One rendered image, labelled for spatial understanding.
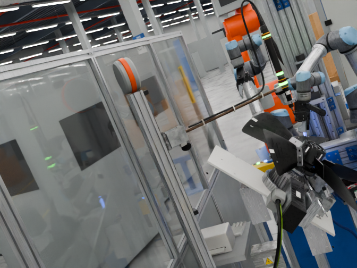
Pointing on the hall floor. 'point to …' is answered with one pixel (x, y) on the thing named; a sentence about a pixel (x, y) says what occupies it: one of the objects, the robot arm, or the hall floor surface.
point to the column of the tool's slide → (170, 178)
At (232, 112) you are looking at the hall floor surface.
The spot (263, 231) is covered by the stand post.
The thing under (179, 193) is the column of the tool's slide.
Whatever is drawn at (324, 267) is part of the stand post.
